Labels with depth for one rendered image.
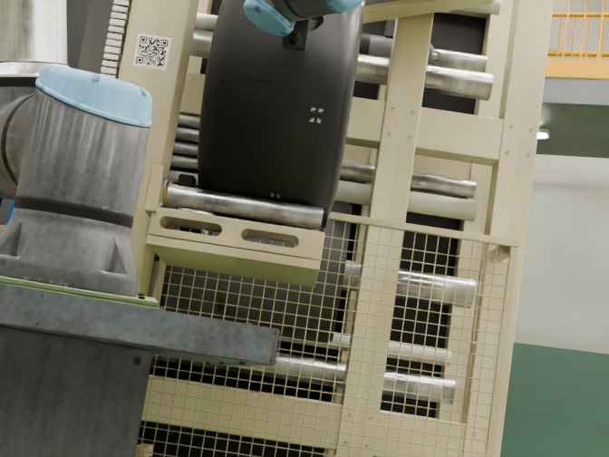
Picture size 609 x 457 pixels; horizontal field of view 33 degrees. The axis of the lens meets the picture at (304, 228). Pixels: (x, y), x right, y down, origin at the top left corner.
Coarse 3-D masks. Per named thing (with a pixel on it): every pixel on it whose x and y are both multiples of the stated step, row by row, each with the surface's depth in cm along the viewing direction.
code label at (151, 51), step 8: (144, 40) 226; (152, 40) 226; (160, 40) 226; (168, 40) 226; (136, 48) 226; (144, 48) 226; (152, 48) 226; (160, 48) 226; (168, 48) 226; (136, 56) 225; (144, 56) 225; (152, 56) 225; (160, 56) 225; (168, 56) 225; (136, 64) 225; (144, 64) 225; (152, 64) 225; (160, 64) 225
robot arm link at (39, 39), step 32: (0, 0) 139; (32, 0) 139; (64, 0) 144; (0, 32) 139; (32, 32) 139; (64, 32) 144; (0, 64) 139; (32, 64) 139; (64, 64) 143; (0, 96) 137; (0, 128) 135; (0, 160) 135; (0, 192) 144
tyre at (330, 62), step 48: (240, 0) 210; (240, 48) 205; (336, 48) 206; (240, 96) 204; (288, 96) 204; (336, 96) 206; (240, 144) 207; (288, 144) 207; (336, 144) 209; (240, 192) 215; (288, 192) 213; (336, 192) 227
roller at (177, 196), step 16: (176, 192) 213; (192, 192) 213; (208, 192) 213; (224, 192) 214; (192, 208) 214; (208, 208) 213; (224, 208) 213; (240, 208) 213; (256, 208) 213; (272, 208) 213; (288, 208) 213; (304, 208) 213; (320, 208) 214; (304, 224) 214; (320, 224) 213
